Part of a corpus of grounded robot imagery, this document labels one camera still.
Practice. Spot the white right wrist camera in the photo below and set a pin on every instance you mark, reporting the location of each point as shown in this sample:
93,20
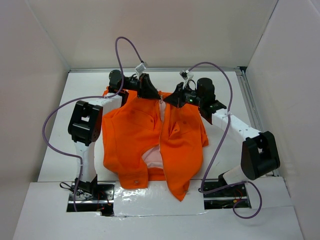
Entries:
186,75

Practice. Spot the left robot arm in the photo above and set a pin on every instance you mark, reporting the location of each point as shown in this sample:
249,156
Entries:
86,121

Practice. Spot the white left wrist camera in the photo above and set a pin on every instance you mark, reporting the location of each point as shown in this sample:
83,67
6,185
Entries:
141,68

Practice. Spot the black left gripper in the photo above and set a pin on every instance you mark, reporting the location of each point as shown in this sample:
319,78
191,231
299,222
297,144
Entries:
145,89

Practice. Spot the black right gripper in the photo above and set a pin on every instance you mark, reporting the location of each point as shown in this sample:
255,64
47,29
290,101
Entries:
176,98

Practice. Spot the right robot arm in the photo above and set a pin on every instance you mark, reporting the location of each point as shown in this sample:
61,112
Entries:
259,152

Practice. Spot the orange jacket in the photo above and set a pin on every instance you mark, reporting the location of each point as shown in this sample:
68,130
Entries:
150,140

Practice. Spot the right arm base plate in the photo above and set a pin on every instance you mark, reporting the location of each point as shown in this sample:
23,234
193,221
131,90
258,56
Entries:
226,198

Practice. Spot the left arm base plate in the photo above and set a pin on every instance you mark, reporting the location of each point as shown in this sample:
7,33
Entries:
100,201

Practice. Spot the white taped cover sheet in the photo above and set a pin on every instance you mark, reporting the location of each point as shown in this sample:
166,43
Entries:
157,200

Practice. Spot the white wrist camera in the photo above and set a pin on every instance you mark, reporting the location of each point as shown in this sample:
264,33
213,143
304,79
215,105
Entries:
141,68
186,75

